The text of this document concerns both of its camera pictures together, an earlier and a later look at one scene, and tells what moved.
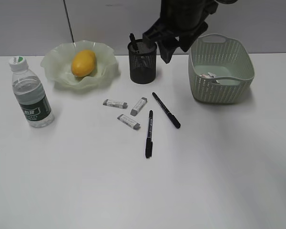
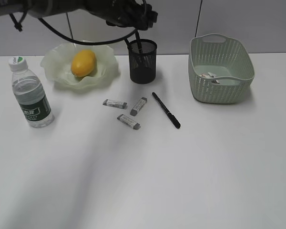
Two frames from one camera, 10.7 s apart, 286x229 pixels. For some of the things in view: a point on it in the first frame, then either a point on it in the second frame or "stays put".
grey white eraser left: [116, 103] stays put
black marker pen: [149, 145] -> [138, 41]
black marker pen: [133, 41] -> [138, 42]
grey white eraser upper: [141, 103] stays put
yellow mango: [83, 63] stays put
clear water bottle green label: [35, 102] stays put
